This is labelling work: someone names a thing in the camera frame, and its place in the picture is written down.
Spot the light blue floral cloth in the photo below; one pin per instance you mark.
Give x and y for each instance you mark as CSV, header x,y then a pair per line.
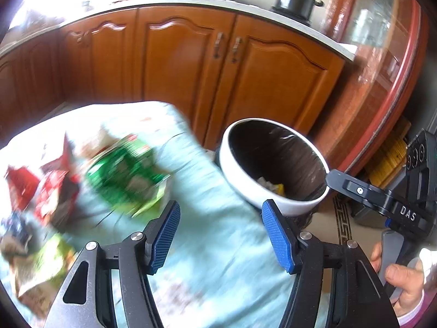
x,y
211,246

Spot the yellow plastic item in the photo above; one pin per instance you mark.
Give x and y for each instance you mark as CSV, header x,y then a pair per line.
x,y
389,157

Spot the dark wooden base cabinet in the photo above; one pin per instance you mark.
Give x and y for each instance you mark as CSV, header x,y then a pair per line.
x,y
27,78

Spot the light green snack packet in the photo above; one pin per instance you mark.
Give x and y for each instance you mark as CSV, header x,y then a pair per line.
x,y
41,270

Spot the white rimmed trash bin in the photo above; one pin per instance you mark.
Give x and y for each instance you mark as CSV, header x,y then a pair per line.
x,y
239,181

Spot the yellow wrapper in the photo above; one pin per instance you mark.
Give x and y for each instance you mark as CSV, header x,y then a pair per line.
x,y
279,189

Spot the person's right forearm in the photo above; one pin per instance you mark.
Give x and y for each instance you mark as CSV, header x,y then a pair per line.
x,y
423,309

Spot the red snack packet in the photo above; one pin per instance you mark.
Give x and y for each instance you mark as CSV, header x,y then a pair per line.
x,y
54,188
22,186

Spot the wooden glass door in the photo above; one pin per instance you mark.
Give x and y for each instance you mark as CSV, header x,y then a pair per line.
x,y
372,58

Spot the wooden lower cabinet door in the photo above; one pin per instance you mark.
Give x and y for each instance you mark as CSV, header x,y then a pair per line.
x,y
273,88
99,68
181,75

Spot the gas stove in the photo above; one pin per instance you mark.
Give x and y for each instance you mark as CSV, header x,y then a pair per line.
x,y
300,19

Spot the person's right hand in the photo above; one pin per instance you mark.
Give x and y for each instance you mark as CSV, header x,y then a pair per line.
x,y
408,280

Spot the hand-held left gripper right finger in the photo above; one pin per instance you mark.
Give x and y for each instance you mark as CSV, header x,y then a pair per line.
x,y
278,239

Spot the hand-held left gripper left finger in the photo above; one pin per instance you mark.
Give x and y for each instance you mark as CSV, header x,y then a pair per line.
x,y
164,237

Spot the black cooking pot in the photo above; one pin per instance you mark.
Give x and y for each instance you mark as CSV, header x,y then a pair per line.
x,y
295,1

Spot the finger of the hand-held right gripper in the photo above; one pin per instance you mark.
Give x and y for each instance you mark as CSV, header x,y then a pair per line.
x,y
355,189

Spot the dark blue packet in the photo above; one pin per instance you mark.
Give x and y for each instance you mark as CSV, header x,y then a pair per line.
x,y
15,225

